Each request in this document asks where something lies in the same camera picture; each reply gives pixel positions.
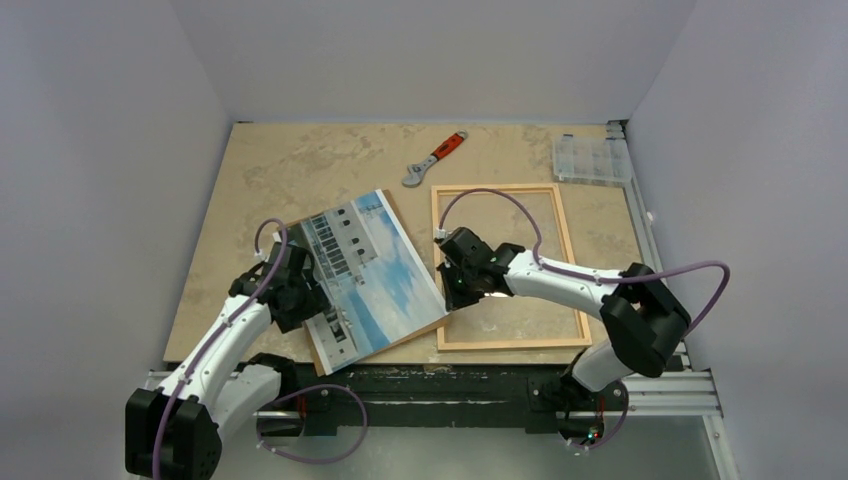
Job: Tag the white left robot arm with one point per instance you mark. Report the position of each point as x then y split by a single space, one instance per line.
177 429

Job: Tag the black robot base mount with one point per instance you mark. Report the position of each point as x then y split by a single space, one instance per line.
533 398

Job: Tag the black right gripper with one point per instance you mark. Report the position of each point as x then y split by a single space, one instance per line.
454 279

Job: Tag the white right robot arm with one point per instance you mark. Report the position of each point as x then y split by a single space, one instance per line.
643 320

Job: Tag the brown backing board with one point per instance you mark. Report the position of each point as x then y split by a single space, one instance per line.
411 331

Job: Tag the clear plastic organizer box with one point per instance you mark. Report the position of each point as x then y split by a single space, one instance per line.
591 160

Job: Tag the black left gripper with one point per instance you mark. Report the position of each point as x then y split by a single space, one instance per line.
315 302

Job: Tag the grey adjustable wrench red handle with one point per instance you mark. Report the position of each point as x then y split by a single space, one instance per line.
417 171

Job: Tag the building photo print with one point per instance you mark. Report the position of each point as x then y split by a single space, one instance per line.
371 278

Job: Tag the light wooden picture frame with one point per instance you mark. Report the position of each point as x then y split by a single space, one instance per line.
556 282

